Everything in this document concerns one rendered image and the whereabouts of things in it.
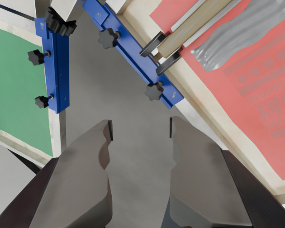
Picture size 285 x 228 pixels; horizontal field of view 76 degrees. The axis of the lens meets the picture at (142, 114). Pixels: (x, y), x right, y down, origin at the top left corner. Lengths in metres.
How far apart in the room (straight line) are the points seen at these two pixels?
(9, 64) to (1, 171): 3.10
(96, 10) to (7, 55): 0.50
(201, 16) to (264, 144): 0.40
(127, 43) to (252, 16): 0.27
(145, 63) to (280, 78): 0.31
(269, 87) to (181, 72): 0.21
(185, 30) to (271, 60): 0.22
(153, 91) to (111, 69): 1.36
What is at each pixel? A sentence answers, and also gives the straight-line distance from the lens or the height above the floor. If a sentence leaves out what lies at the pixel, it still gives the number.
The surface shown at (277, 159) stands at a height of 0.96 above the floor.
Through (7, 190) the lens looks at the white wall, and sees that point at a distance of 3.85.
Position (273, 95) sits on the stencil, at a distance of 0.54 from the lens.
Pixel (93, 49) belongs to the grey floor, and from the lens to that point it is 1.81.
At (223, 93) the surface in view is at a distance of 0.53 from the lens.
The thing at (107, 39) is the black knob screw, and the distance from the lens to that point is 0.44.
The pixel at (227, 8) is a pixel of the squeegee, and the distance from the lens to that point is 0.44.
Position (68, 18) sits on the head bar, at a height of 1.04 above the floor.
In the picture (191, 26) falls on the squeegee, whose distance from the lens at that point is 0.38.
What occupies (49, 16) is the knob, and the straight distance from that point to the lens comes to 0.55.
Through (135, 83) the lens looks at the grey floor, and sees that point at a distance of 1.71.
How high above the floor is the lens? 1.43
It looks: 51 degrees down
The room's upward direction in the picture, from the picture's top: 145 degrees counter-clockwise
